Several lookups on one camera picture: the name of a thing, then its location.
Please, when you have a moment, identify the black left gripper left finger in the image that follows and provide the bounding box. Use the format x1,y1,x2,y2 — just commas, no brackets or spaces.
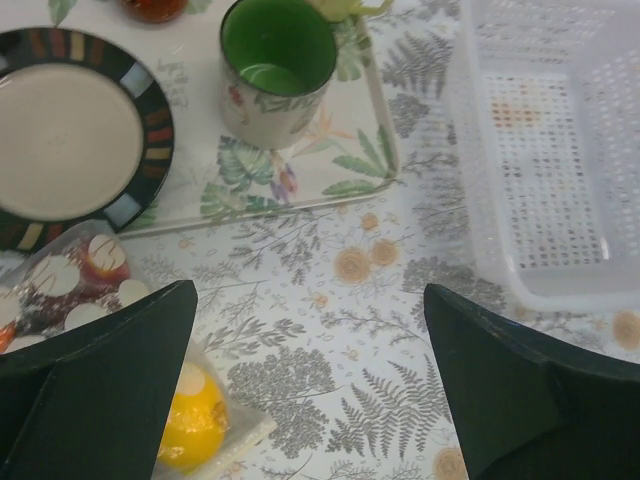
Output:
1,280,198,479

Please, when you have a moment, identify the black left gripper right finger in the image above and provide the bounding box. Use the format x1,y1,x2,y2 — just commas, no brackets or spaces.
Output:
424,284,639,479

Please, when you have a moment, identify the yellow fake lemon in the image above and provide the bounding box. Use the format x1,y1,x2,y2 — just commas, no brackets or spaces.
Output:
157,362,230,472

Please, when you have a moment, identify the polka dot zip top bag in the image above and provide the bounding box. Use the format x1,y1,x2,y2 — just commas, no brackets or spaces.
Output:
1,221,276,479

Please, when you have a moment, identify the floral tablecloth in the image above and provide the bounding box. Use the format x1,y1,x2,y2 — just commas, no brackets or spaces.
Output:
123,1,639,479

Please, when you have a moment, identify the floral serving tray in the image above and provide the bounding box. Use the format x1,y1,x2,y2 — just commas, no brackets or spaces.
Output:
1,1,399,237

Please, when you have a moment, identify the black rimmed ceramic plate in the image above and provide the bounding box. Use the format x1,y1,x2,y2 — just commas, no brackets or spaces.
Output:
1,26,175,252

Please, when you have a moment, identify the white perforated plastic basket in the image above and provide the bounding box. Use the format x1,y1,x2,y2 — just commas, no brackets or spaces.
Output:
445,1,639,312

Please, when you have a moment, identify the green inside floral mug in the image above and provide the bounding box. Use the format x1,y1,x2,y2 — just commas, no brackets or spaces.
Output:
219,0,338,150

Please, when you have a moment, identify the brown small teacup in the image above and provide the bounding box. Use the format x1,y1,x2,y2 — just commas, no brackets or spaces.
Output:
119,0,188,23

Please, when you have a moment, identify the pale yellow mug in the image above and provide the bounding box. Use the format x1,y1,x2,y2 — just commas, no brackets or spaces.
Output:
308,0,393,23

